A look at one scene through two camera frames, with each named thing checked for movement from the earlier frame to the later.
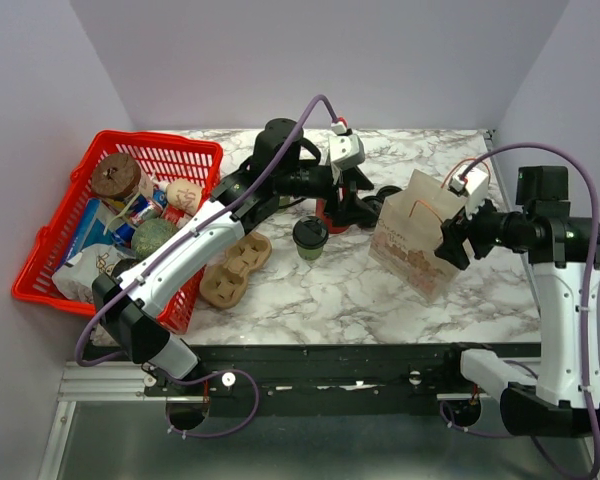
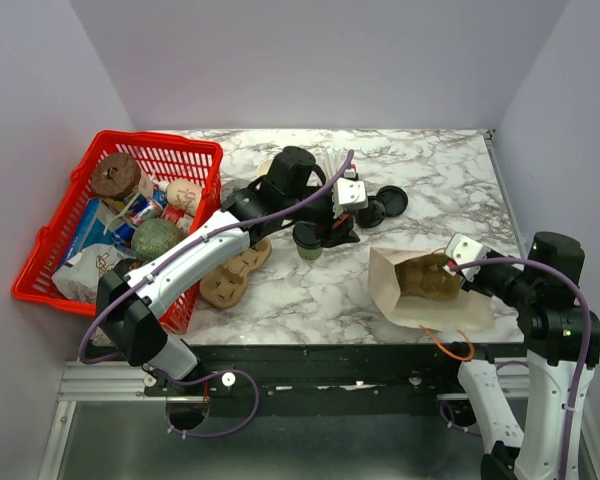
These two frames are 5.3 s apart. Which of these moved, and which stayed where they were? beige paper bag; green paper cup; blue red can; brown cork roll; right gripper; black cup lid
Moved: beige paper bag; right gripper
Stayed: green paper cup; black cup lid; brown cork roll; blue red can
